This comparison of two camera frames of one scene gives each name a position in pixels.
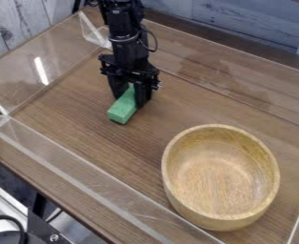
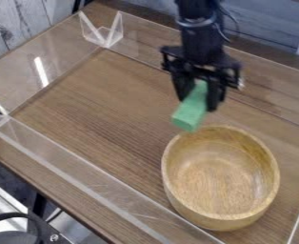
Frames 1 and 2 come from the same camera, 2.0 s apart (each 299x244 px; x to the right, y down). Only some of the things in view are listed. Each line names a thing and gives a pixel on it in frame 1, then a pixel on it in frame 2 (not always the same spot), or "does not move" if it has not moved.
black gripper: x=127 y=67 to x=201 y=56
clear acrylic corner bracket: x=95 y=34 does not move
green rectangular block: x=124 y=106 to x=191 y=110
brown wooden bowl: x=221 y=176 does not move
